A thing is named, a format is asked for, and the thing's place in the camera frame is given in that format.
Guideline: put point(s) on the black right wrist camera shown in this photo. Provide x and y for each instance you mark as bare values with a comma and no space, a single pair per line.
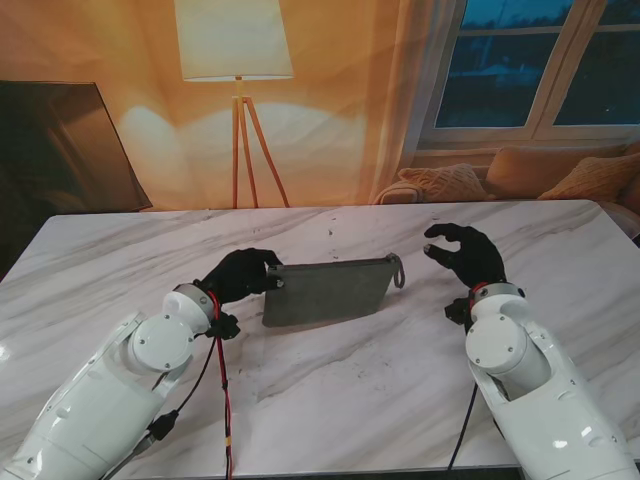
457,311

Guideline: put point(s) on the tan sofa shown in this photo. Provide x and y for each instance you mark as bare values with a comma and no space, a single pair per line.
530,170

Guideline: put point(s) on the beige cushioned armrest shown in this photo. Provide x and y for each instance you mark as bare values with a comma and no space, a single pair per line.
390,192

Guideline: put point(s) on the cream curtain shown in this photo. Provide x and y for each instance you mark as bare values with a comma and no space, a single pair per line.
415,100

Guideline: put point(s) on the white framed window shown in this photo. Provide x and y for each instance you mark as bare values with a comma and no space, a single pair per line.
500,75

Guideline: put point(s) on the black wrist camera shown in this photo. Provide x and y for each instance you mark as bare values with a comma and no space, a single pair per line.
225,327
457,311

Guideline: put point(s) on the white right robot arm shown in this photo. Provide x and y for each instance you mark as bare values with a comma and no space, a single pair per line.
540,390

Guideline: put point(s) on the knitted cushion on sofa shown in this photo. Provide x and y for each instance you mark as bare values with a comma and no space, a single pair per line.
592,176

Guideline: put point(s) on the floor lamp with wooden tripod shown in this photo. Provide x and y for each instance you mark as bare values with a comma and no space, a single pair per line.
235,45

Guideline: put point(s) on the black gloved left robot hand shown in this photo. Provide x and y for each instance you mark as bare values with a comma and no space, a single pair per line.
240,275

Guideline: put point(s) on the knitted cushion beside armrest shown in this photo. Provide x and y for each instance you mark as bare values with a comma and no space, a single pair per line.
445,181

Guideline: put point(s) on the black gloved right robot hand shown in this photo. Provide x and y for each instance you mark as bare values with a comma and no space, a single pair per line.
475,257

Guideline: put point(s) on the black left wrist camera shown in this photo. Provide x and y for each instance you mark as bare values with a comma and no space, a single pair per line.
225,327

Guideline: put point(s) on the dark flat screen television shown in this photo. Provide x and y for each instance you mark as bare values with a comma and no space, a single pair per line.
60,150

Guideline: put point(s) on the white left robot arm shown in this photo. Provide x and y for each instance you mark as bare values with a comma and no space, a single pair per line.
95,400

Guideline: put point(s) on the grey felt storage pouch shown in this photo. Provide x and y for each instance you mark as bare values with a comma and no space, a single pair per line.
325,295

